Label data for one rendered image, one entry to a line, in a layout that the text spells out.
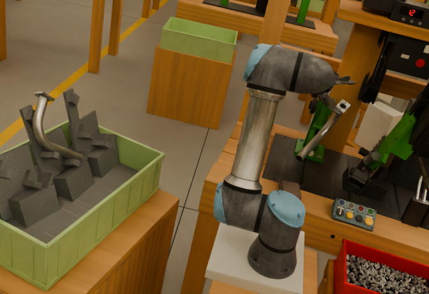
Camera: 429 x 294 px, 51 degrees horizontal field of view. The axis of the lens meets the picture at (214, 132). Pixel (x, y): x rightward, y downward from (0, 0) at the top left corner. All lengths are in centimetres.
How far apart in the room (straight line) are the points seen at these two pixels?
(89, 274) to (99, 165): 44
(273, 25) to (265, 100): 84
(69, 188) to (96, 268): 29
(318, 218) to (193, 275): 62
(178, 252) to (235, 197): 144
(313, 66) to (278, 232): 47
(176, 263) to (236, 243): 118
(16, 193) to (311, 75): 96
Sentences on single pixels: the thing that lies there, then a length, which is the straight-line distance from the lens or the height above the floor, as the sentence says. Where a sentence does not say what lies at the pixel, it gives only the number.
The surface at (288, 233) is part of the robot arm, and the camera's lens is 132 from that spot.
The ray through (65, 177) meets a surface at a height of 93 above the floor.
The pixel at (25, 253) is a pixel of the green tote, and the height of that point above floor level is 90.
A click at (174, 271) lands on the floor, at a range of 259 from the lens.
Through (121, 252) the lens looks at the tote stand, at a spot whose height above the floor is 79.
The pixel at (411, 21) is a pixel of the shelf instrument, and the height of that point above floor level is 156.
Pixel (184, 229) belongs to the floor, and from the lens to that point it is 285.
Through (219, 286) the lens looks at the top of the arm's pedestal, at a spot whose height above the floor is 85.
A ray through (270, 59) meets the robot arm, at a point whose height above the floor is 148.
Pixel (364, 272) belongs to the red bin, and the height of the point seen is 89.
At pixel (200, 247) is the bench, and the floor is 57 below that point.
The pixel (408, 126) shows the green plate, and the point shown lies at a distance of 180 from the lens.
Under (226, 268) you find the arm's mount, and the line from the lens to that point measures 140.
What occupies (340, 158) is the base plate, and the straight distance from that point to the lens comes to 214.
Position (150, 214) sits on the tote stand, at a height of 79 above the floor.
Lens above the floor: 185
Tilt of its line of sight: 28 degrees down
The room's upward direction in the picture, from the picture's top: 13 degrees clockwise
